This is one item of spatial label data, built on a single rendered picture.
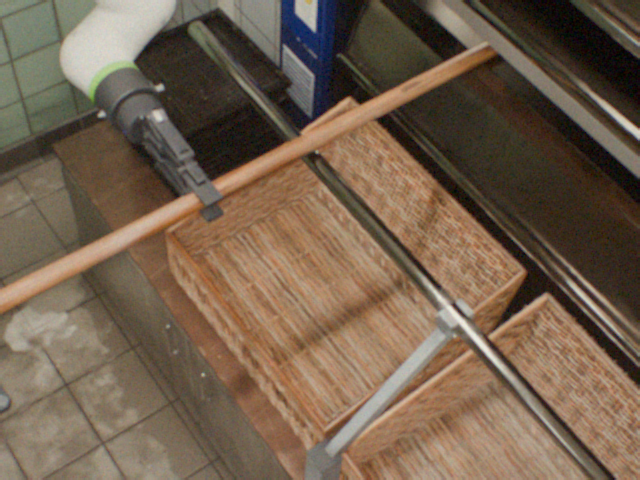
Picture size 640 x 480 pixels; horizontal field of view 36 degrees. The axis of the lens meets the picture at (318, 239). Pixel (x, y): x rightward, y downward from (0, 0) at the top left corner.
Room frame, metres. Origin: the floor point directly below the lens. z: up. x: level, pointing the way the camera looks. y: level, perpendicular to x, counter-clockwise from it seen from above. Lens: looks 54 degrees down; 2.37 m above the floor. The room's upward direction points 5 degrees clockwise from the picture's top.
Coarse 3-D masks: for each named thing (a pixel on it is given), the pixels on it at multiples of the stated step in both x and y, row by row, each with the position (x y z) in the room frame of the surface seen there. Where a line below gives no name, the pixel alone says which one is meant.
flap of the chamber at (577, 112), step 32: (448, 0) 1.14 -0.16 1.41; (512, 0) 1.16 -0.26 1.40; (544, 0) 1.17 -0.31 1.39; (480, 32) 1.08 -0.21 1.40; (544, 32) 1.09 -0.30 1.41; (576, 32) 1.11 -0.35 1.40; (512, 64) 1.03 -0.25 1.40; (576, 64) 1.03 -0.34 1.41; (608, 64) 1.04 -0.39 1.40; (608, 96) 0.97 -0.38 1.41
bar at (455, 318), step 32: (192, 32) 1.29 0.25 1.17; (224, 64) 1.21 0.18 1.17; (256, 96) 1.14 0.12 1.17; (288, 128) 1.08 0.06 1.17; (320, 160) 1.01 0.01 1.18; (352, 192) 0.95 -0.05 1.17; (384, 224) 0.90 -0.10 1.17; (416, 288) 0.80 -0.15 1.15; (448, 320) 0.74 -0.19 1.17; (416, 352) 0.72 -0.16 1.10; (480, 352) 0.69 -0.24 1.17; (384, 384) 0.69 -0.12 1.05; (512, 384) 0.64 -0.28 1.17; (544, 416) 0.60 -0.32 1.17; (320, 448) 0.62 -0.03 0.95; (576, 448) 0.55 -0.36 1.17
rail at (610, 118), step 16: (464, 0) 1.12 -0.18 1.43; (480, 0) 1.11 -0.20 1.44; (480, 16) 1.10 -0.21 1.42; (496, 16) 1.08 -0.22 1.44; (512, 32) 1.05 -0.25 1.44; (528, 48) 1.02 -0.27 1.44; (544, 64) 1.00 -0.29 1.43; (560, 64) 1.00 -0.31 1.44; (560, 80) 0.97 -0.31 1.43; (576, 80) 0.97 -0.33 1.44; (576, 96) 0.95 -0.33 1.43; (592, 96) 0.94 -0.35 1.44; (592, 112) 0.92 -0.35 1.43; (608, 112) 0.91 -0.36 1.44; (608, 128) 0.90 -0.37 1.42; (624, 128) 0.89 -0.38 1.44
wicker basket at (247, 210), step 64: (256, 192) 1.30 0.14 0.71; (320, 192) 1.41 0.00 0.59; (384, 192) 1.31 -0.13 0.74; (192, 256) 1.19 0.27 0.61; (256, 256) 1.22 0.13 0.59; (320, 256) 1.23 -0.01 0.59; (448, 256) 1.15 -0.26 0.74; (256, 320) 1.06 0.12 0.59; (320, 320) 1.07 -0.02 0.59; (384, 320) 1.08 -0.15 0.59; (320, 384) 0.92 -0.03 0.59
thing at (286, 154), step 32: (448, 64) 1.22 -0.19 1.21; (384, 96) 1.13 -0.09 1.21; (416, 96) 1.15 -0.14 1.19; (320, 128) 1.05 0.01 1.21; (352, 128) 1.07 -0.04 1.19; (256, 160) 0.98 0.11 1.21; (288, 160) 0.99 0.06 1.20; (192, 192) 0.91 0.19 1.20; (224, 192) 0.92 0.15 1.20; (160, 224) 0.85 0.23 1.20; (96, 256) 0.78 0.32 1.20; (32, 288) 0.72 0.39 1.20
